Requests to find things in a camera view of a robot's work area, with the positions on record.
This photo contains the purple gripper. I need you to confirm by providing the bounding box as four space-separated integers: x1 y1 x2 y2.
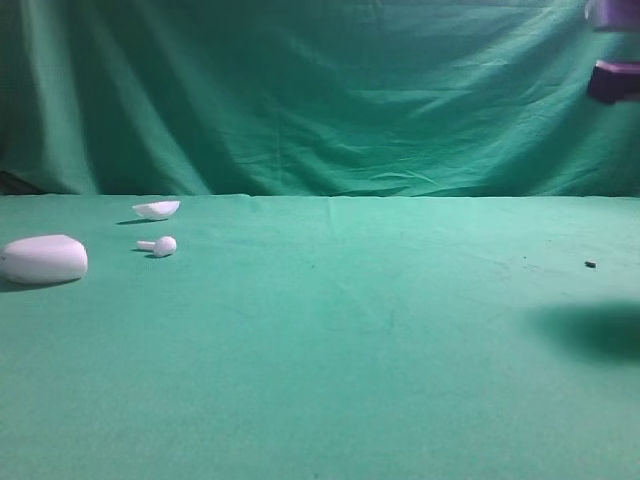
585 0 639 105

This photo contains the white earbud case lid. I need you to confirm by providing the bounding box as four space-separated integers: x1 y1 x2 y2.
132 200 181 221

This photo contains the white earbud near case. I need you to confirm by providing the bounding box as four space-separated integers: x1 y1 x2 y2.
136 236 177 258

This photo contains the white earbud case body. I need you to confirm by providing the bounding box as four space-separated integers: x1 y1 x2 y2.
1 234 89 285

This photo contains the green table cloth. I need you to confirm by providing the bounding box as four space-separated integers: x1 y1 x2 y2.
1 196 639 479

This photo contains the green backdrop cloth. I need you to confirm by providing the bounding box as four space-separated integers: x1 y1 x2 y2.
1 1 639 197

